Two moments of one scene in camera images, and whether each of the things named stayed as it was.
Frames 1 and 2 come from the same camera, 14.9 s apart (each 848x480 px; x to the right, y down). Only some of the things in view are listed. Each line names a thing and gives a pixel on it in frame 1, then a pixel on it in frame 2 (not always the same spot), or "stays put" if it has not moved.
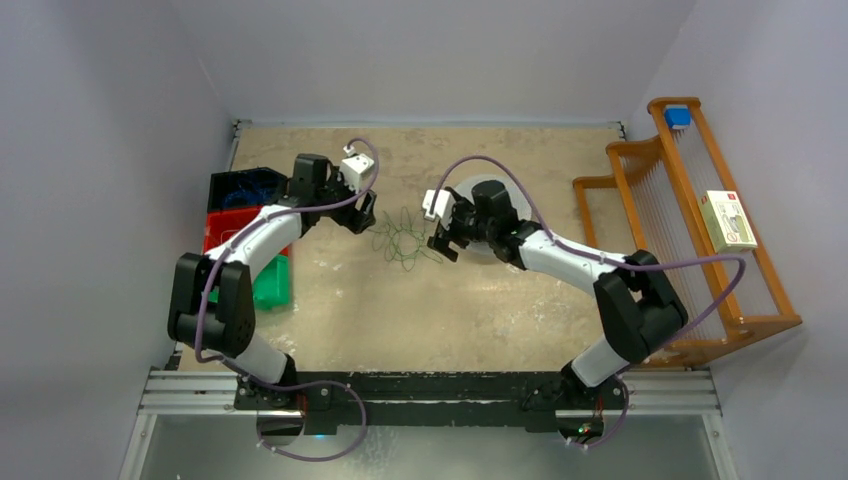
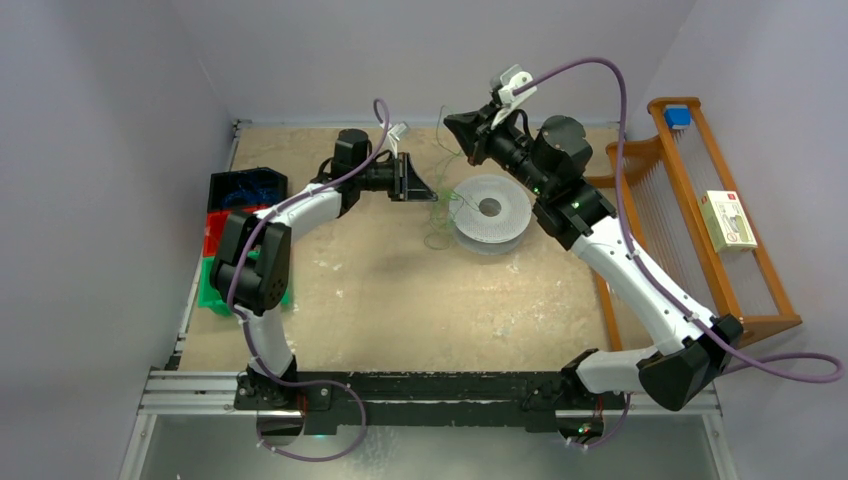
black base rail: x=330 y=398 stays put
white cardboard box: x=727 y=221 stays put
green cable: x=402 y=240 -> x=445 y=201
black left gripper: x=355 y=220 -> x=406 y=185
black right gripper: x=449 y=229 -> x=482 y=136
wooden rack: x=672 y=197 stays put
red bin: x=223 y=222 stays put
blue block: x=677 y=116 stays put
